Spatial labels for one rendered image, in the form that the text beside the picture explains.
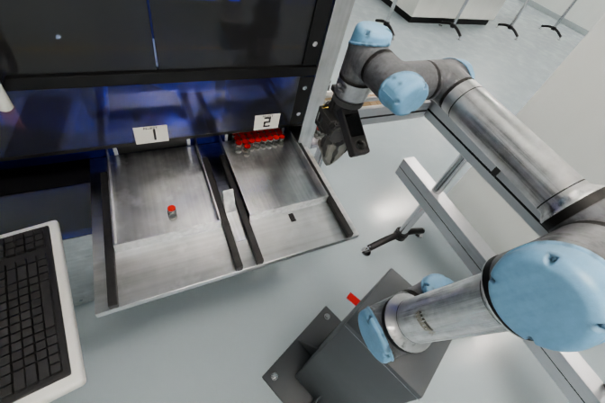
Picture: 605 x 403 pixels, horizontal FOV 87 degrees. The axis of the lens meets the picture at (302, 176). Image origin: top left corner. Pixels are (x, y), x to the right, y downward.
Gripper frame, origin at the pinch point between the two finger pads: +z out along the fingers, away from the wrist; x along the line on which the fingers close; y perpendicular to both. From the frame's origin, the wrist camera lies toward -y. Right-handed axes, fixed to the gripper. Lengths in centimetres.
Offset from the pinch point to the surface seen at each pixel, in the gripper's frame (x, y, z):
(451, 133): -82, 21, 21
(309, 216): 1.6, -1.9, 21.6
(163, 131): 37.9, 27.4, 6.9
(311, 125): -10.0, 27.6, 11.5
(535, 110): -143, 24, 17
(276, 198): 9.1, 7.1, 21.4
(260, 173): 10.7, 18.3, 21.4
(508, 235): -143, -15, 81
